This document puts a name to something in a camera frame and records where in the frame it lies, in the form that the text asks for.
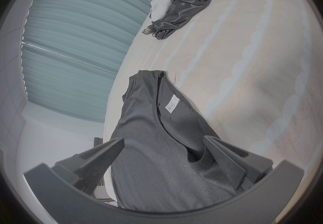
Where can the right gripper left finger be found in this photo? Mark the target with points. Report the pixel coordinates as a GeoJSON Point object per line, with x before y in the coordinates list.
{"type": "Point", "coordinates": [96, 165]}

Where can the bed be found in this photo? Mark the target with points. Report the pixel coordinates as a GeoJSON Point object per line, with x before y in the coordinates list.
{"type": "Point", "coordinates": [252, 53]}

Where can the black T-shirt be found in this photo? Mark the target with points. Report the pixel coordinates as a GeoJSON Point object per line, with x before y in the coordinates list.
{"type": "Point", "coordinates": [156, 147]}

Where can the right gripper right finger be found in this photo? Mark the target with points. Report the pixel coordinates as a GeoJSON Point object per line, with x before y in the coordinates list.
{"type": "Point", "coordinates": [234, 165]}

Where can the black shiny garment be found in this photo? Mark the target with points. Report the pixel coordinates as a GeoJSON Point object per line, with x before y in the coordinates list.
{"type": "Point", "coordinates": [181, 8]}

